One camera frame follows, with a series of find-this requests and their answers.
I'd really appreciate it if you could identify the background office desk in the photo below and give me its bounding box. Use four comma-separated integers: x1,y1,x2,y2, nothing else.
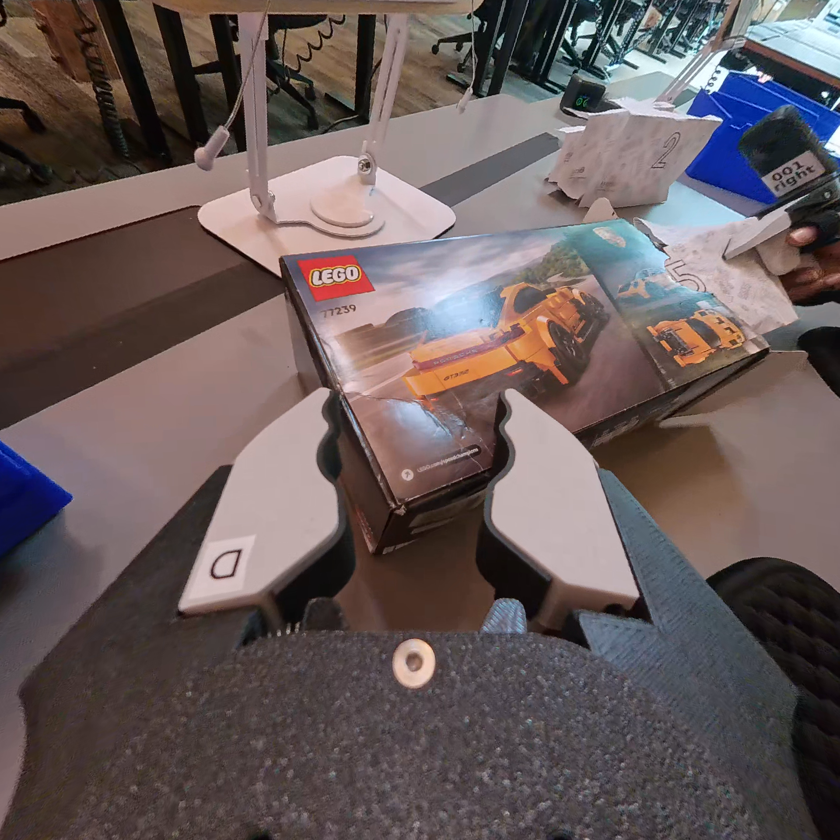
92,0,382,168
742,20,840,99

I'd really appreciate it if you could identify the white metal book stand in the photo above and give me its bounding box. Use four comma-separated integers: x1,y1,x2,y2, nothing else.
656,36,749,109
193,0,457,277

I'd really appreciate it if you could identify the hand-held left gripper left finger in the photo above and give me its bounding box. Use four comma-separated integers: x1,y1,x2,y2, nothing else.
178,387,357,627

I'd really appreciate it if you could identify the black toy car box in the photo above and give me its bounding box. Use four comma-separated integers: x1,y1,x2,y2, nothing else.
279,197,770,555

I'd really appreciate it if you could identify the person's right forearm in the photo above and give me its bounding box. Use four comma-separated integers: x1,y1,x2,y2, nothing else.
797,325,840,400

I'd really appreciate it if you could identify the thick black coiled cable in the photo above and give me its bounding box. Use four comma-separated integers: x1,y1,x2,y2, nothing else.
72,0,133,160

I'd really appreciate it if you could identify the person's right hand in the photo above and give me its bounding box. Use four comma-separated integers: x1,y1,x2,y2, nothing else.
777,225,840,307

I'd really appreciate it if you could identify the black mesh armrest pad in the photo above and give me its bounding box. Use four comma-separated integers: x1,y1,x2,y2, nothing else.
707,558,840,840

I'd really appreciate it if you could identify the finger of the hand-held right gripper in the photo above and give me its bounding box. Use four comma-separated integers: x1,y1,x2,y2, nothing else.
722,198,799,261

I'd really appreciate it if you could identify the thin black coiled cable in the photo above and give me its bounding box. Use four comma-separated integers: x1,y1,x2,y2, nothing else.
289,13,350,76

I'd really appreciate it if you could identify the blue plastic storage bin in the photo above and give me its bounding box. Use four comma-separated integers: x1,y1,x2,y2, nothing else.
0,441,74,560
686,85,840,206
722,71,840,107

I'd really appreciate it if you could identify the black office chair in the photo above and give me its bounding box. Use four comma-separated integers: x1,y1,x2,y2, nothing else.
262,13,330,131

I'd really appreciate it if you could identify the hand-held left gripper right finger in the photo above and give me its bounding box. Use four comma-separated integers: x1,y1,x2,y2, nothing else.
476,388,641,631

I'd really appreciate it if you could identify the white brick-print paper bag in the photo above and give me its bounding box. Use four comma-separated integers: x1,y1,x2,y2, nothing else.
577,98,723,210
543,126,614,201
633,217,798,336

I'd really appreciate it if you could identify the small black digital clock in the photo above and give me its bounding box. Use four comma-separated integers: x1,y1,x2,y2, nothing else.
561,73,608,114

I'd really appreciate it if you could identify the grey desk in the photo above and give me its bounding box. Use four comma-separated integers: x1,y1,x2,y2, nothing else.
0,72,840,840

